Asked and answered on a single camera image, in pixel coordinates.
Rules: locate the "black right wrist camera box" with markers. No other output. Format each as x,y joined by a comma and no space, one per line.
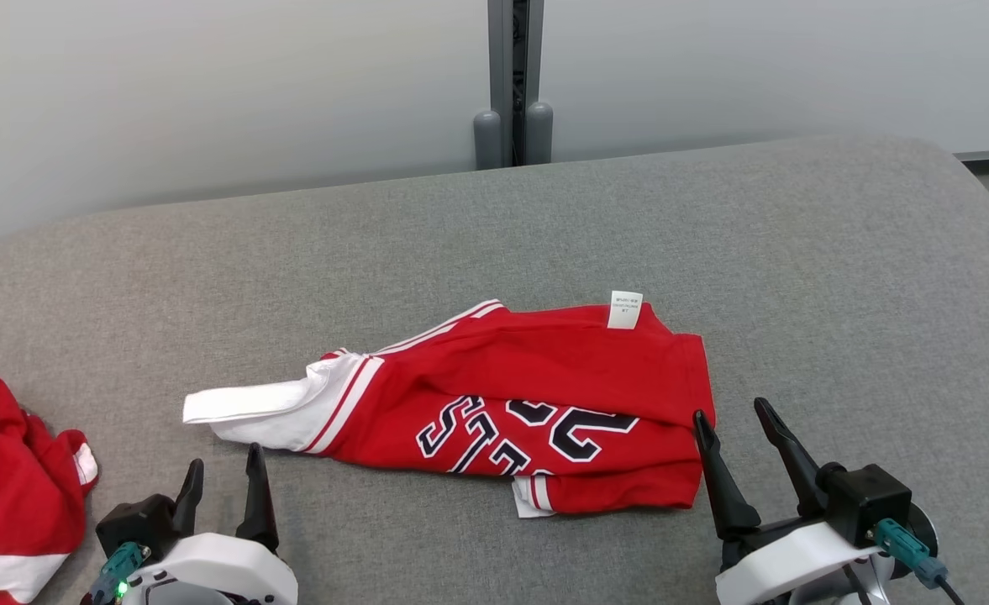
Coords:
864,500

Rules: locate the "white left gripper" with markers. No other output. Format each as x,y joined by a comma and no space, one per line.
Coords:
225,571

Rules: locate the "grey partition post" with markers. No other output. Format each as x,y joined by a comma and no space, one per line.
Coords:
512,84

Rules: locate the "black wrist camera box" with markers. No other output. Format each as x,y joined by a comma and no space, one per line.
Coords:
137,521
864,500

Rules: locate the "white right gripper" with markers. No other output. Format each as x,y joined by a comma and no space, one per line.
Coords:
788,563

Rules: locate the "red jersey with white sleeves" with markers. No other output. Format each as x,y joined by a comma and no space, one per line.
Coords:
544,361

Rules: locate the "red shorts with white stripe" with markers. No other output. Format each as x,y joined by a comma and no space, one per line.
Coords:
7,487

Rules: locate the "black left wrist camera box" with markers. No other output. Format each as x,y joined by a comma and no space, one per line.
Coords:
137,521

